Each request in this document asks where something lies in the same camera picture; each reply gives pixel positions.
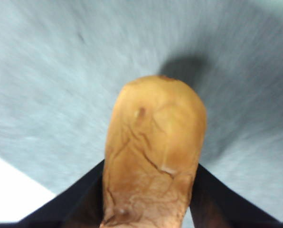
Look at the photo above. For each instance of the brown potato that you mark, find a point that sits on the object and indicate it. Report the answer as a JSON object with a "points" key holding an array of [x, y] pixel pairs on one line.
{"points": [[153, 152]]}

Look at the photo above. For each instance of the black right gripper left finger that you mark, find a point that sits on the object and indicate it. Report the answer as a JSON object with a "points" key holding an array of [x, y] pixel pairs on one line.
{"points": [[79, 204]]}

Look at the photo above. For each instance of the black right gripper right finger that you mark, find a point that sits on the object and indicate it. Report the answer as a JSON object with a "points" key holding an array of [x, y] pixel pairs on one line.
{"points": [[217, 209]]}

